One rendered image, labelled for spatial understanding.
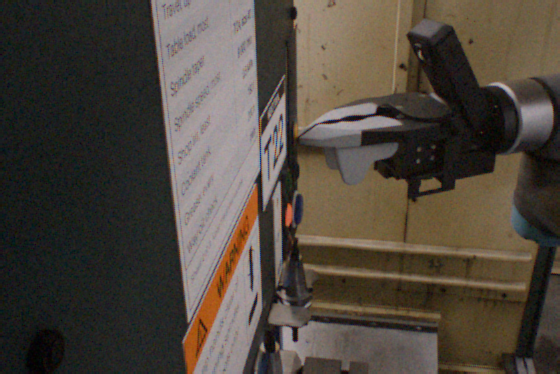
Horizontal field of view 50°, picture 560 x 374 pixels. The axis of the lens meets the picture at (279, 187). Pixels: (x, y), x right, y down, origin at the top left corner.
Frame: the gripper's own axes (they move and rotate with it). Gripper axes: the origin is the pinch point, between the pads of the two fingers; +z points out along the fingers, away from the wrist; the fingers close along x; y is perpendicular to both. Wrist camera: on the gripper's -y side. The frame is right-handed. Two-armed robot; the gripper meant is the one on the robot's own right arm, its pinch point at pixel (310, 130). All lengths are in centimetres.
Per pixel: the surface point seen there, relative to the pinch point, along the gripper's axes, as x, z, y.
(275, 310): 29, -6, 44
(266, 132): -9.9, 7.5, -4.8
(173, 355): -27.3, 17.7, -2.9
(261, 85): -10.2, 7.9, -8.3
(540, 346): 105, -154, 166
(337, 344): 57, -31, 83
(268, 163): -9.6, 7.4, -2.2
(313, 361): 46, -20, 76
